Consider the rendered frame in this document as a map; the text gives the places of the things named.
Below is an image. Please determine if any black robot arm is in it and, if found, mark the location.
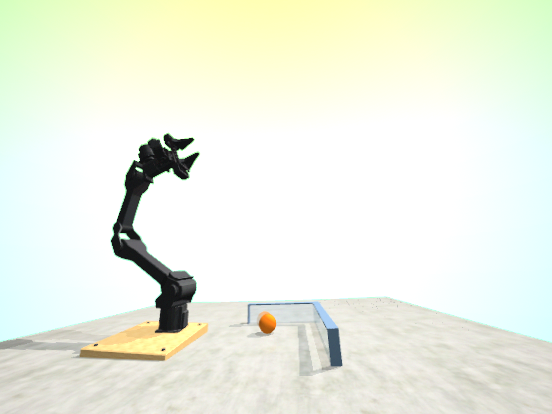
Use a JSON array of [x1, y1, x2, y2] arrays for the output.
[[111, 137, 197, 334]]

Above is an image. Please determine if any light blue low wall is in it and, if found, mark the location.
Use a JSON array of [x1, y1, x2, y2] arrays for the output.
[[247, 302, 343, 366]]

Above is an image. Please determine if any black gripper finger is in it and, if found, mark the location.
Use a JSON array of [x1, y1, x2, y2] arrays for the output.
[[171, 136, 194, 151], [177, 152, 200, 172]]

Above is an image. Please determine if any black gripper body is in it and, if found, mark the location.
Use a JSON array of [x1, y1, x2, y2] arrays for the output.
[[153, 133, 190, 180]]

